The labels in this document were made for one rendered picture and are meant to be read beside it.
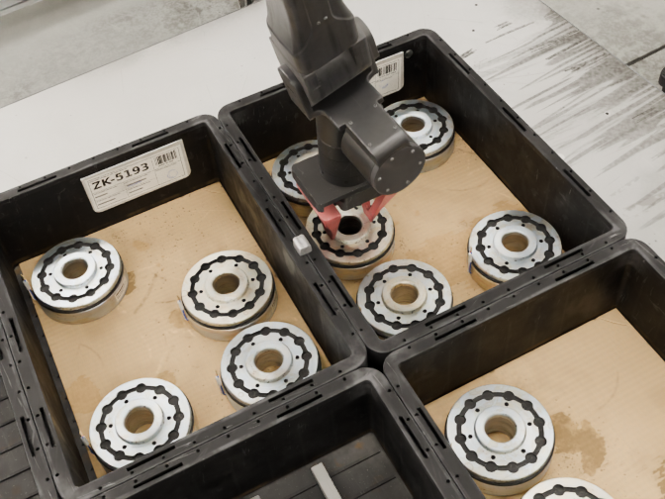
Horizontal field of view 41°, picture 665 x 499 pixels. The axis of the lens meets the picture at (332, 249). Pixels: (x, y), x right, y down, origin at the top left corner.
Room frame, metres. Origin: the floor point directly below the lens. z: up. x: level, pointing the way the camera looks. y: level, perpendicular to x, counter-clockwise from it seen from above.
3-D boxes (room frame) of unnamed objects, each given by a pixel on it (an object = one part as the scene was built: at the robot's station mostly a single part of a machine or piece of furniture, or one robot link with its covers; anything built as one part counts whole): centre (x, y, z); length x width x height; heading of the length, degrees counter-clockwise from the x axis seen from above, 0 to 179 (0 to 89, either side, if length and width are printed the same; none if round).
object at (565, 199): (0.67, -0.09, 0.87); 0.40 x 0.30 x 0.11; 22
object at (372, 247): (0.65, -0.02, 0.86); 0.10 x 0.10 x 0.01
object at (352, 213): (0.65, -0.02, 0.87); 0.05 x 0.05 x 0.01
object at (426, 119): (0.80, -0.12, 0.86); 0.05 x 0.05 x 0.01
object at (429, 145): (0.80, -0.12, 0.86); 0.10 x 0.10 x 0.01
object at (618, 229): (0.67, -0.09, 0.92); 0.40 x 0.30 x 0.02; 22
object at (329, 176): (0.65, -0.03, 0.98); 0.10 x 0.07 x 0.07; 114
